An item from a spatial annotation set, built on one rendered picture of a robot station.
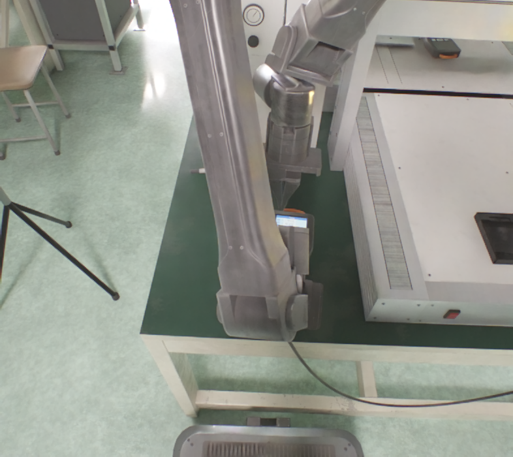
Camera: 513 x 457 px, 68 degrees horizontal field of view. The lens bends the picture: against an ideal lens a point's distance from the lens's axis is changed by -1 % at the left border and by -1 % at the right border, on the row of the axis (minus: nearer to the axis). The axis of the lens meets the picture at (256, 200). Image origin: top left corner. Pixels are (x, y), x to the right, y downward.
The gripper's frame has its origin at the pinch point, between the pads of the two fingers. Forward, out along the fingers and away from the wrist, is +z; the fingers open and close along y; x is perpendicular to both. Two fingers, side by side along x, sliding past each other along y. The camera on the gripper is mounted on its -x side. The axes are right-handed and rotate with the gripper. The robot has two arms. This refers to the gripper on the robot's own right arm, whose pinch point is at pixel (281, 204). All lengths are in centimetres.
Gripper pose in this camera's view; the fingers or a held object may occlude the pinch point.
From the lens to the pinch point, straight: 62.9
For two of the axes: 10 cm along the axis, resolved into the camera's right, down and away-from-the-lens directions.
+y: -9.9, -1.1, 0.8
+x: -1.3, 5.6, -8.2
